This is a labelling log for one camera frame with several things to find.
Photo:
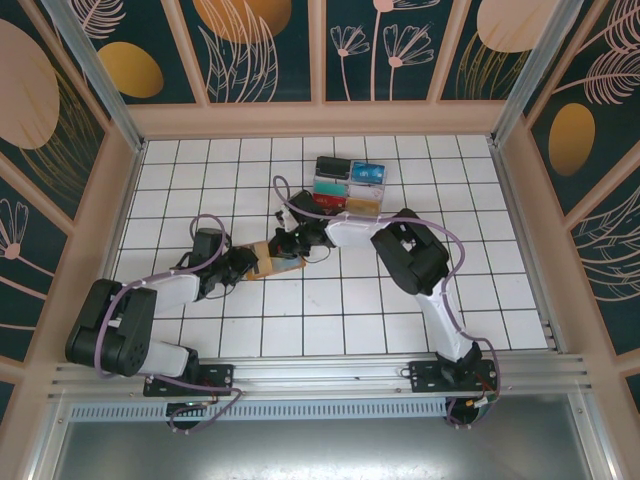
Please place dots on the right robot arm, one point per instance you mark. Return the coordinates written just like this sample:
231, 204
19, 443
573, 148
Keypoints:
355, 232

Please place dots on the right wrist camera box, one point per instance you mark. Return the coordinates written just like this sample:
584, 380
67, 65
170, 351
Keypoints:
286, 214

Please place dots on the grey metal sheet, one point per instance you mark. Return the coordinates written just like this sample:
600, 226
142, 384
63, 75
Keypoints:
320, 450

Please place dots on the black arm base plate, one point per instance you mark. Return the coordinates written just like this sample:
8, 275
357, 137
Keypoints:
425, 377
215, 377

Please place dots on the blue card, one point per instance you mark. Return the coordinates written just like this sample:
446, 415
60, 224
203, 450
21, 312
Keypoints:
369, 172

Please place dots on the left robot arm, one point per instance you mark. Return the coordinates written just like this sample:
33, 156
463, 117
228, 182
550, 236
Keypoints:
170, 290

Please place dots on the tan leather card holder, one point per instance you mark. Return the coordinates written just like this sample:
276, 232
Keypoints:
265, 250

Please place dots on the teal card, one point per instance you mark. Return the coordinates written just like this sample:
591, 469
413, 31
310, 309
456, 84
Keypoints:
331, 188

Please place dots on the black controller module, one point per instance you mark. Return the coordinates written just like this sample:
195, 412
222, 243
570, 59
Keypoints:
475, 406
187, 409

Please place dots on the aluminium mounting rail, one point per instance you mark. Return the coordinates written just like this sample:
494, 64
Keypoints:
310, 375

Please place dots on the red card with print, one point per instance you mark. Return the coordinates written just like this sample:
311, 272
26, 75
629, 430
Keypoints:
331, 201

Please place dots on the black card stack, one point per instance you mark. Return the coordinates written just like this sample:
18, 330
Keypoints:
334, 167

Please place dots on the clear acrylic card organizer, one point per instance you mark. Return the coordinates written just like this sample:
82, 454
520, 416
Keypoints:
348, 182

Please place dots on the aluminium frame post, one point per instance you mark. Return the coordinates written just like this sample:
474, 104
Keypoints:
95, 75
532, 75

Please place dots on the orange card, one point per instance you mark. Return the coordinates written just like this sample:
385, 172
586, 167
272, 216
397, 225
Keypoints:
363, 207

